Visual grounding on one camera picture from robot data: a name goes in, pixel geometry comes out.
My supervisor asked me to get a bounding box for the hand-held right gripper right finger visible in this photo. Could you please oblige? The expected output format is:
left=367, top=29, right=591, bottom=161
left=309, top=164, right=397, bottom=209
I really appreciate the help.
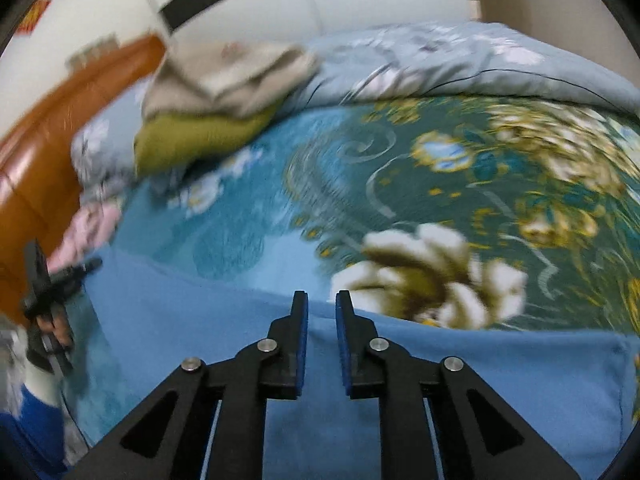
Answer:
left=335, top=289, right=584, bottom=480

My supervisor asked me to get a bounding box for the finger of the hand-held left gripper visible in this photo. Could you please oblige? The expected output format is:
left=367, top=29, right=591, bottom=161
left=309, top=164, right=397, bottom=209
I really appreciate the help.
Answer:
left=49, top=257, right=104, bottom=295

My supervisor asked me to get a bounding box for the blue fleece garment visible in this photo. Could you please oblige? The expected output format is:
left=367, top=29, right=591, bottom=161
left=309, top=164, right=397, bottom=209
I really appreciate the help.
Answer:
left=82, top=247, right=637, bottom=480

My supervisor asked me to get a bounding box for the wooden headboard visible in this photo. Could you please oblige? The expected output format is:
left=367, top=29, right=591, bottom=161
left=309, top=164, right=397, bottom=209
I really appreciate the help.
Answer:
left=0, top=32, right=169, bottom=322

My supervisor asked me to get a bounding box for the teal floral bed blanket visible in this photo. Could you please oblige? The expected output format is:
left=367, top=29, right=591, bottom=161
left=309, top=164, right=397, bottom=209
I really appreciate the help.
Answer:
left=62, top=95, right=640, bottom=461

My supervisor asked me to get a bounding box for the beige fleece garment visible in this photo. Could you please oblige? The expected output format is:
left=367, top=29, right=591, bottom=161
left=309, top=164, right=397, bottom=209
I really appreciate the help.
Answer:
left=142, top=42, right=322, bottom=124

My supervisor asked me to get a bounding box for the white wardrobe with black band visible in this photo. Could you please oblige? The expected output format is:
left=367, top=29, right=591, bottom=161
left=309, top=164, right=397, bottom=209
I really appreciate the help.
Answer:
left=127, top=0, right=482, bottom=61

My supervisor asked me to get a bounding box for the red wall decoration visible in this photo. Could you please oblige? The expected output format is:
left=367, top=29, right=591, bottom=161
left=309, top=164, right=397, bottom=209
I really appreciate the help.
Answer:
left=14, top=0, right=54, bottom=37

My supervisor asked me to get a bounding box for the pink fleece cloth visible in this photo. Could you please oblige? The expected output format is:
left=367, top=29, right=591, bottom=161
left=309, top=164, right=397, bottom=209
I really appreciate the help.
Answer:
left=47, top=202, right=124, bottom=272

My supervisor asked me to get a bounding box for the person's left hand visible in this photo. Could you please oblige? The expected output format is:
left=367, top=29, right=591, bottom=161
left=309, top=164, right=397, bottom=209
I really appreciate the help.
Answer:
left=40, top=309, right=76, bottom=357

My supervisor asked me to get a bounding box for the light blue floral quilt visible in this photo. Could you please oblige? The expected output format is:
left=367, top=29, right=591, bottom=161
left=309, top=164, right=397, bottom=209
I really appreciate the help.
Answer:
left=70, top=21, right=640, bottom=202

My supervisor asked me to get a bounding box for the person's left forearm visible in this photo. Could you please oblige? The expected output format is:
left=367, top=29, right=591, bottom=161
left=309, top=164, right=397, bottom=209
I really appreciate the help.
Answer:
left=0, top=357, right=68, bottom=478

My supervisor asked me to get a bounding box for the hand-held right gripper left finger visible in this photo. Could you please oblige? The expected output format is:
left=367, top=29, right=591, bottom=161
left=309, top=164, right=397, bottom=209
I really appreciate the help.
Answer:
left=102, top=290, right=310, bottom=480

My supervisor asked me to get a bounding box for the green knit sweater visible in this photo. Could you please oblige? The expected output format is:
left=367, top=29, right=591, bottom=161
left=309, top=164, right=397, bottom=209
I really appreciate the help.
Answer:
left=133, top=105, right=282, bottom=177

